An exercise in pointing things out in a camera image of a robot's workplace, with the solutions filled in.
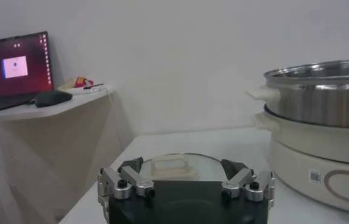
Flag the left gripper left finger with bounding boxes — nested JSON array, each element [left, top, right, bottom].
[[97, 156, 155, 200]]

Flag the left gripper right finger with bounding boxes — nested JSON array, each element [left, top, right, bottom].
[[221, 159, 275, 202]]

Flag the round glass pot lid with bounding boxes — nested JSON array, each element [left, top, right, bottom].
[[138, 152, 227, 183]]

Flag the black computer mouse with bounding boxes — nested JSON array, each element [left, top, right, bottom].
[[35, 90, 73, 108]]

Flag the stainless steel steamer basket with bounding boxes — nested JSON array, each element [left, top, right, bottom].
[[246, 58, 349, 129]]

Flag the white electric cooking pot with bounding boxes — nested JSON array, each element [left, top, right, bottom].
[[252, 111, 349, 222]]

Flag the white laptop side table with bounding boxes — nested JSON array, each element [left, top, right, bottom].
[[0, 86, 134, 224]]

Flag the white phone black screen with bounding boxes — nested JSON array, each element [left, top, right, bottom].
[[70, 83, 107, 95]]

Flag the red snack packet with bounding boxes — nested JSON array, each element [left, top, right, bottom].
[[75, 75, 95, 88]]

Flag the yellowish snack packet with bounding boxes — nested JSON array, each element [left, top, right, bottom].
[[58, 77, 78, 91]]

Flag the black laptop red screen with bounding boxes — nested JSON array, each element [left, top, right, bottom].
[[0, 31, 55, 115]]

